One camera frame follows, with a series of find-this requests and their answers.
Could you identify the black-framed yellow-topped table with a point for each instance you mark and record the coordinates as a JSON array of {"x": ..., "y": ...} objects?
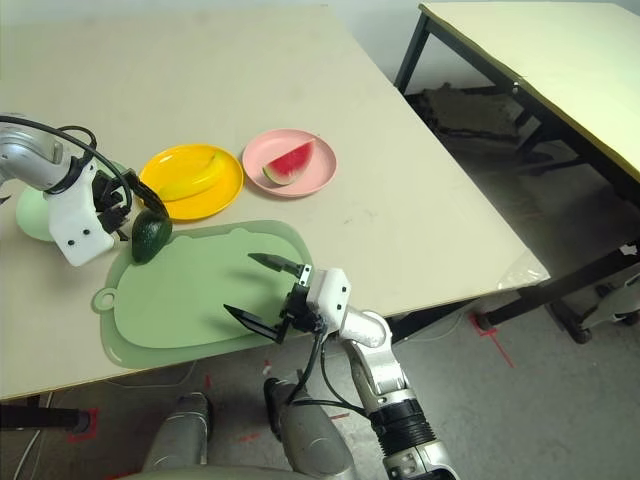
[{"x": 550, "y": 45}]

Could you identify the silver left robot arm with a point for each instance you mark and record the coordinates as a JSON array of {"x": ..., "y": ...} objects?
[{"x": 30, "y": 155}]

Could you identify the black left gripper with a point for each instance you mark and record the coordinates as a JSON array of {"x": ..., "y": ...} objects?
[{"x": 112, "y": 200}]

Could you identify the yellow plastic plate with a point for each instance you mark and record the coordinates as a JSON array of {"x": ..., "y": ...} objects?
[{"x": 220, "y": 195}]

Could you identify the red toy watermelon slice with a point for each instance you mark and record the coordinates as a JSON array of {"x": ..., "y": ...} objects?
[{"x": 290, "y": 165}]

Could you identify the grey white floor device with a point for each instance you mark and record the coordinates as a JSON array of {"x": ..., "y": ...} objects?
[{"x": 620, "y": 300}]

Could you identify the light green plastic plate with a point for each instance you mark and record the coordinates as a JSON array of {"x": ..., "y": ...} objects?
[{"x": 32, "y": 215}]

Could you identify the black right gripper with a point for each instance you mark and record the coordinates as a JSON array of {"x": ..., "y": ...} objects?
[{"x": 297, "y": 307}]

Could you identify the grey left robot leg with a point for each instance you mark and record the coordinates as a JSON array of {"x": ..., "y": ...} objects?
[{"x": 177, "y": 435}]

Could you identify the green cutting board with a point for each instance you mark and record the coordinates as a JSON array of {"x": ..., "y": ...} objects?
[{"x": 190, "y": 300}]

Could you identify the clear plastic film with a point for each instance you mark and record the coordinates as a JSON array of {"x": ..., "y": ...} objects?
[{"x": 525, "y": 272}]

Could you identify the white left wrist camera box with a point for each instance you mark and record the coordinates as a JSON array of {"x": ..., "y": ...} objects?
[{"x": 75, "y": 220}]

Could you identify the yellow toy banana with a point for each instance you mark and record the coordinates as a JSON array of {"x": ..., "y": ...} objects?
[{"x": 195, "y": 180}]

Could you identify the grey right robot leg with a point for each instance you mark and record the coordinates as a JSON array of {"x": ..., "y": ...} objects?
[{"x": 310, "y": 435}]

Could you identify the grey robot leg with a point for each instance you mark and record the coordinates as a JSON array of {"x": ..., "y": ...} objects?
[
  {"x": 177, "y": 435},
  {"x": 310, "y": 435}
]

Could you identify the pale robot torso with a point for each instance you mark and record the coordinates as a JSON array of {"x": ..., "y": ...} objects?
[{"x": 200, "y": 474}]

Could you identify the pink plastic plate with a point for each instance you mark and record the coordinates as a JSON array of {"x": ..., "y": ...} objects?
[{"x": 320, "y": 165}]

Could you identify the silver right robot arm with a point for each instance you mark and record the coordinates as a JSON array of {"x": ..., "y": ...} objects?
[{"x": 380, "y": 360}]

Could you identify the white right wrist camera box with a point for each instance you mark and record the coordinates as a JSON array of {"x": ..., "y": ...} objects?
[{"x": 327, "y": 295}]

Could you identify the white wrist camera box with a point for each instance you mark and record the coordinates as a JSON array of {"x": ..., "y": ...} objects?
[
  {"x": 327, "y": 295},
  {"x": 75, "y": 220}
]

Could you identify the brown rough floor mat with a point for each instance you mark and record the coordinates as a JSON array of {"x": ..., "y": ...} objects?
[{"x": 465, "y": 112}]

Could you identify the black table foot beam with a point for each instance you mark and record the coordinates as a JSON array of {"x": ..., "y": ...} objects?
[
  {"x": 40, "y": 416},
  {"x": 550, "y": 290}
]

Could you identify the dark green toy avocado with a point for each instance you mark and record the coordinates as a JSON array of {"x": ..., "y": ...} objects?
[{"x": 150, "y": 237}]

